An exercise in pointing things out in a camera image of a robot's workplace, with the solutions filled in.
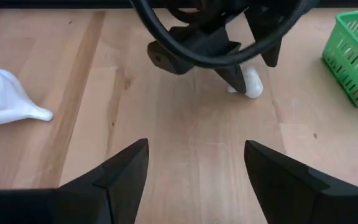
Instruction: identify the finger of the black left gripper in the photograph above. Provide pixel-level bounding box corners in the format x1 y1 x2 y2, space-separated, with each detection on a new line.
213 63 248 95
260 38 283 68

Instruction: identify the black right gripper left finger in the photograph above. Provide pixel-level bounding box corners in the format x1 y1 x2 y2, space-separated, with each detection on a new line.
0 138 150 224

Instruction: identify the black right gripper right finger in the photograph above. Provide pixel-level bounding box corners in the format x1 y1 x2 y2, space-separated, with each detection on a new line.
244 139 358 224

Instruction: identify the large glossy white garlic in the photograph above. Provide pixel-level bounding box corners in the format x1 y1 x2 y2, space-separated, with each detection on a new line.
0 68 55 128

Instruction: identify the green plastic basket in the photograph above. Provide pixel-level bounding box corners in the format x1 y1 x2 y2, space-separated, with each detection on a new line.
321 8 358 110

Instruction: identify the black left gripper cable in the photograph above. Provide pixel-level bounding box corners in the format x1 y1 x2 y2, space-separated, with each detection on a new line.
130 0 312 68

